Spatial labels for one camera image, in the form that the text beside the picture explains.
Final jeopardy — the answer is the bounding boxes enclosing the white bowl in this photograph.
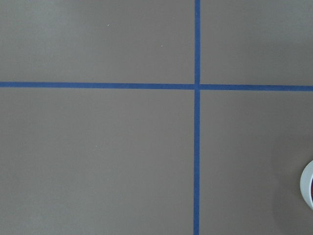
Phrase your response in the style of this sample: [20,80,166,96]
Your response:
[300,161,313,210]

